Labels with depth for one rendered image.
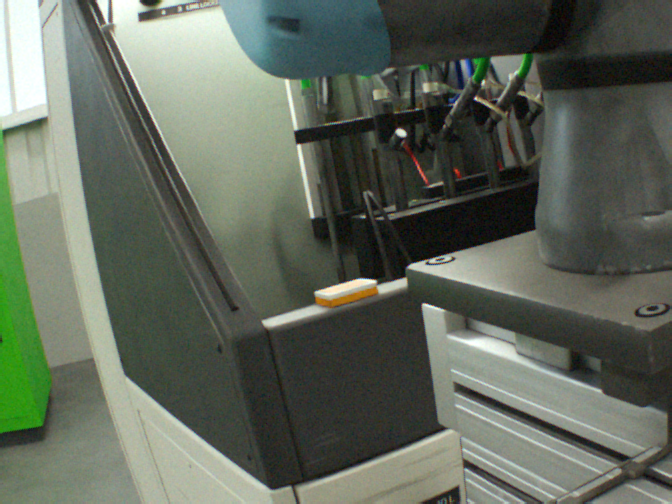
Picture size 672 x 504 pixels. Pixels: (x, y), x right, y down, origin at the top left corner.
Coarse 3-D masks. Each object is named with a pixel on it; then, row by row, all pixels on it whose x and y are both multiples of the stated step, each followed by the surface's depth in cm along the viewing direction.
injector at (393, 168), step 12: (372, 108) 112; (384, 108) 111; (384, 120) 111; (384, 132) 111; (396, 132) 110; (384, 144) 112; (396, 144) 111; (396, 156) 113; (396, 168) 113; (396, 180) 113; (396, 192) 113; (396, 204) 114; (408, 204) 114
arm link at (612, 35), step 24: (552, 0) 34; (576, 0) 34; (600, 0) 34; (624, 0) 34; (648, 0) 34; (552, 24) 35; (576, 24) 35; (600, 24) 35; (624, 24) 35; (648, 24) 34; (552, 48) 37; (576, 48) 37; (600, 48) 36; (624, 48) 35; (648, 48) 35
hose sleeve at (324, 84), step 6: (318, 78) 99; (324, 78) 98; (330, 78) 99; (318, 84) 100; (324, 84) 99; (330, 84) 100; (318, 90) 101; (324, 90) 100; (330, 90) 101; (318, 96) 102; (324, 96) 102; (330, 96) 102; (324, 102) 103; (330, 102) 103
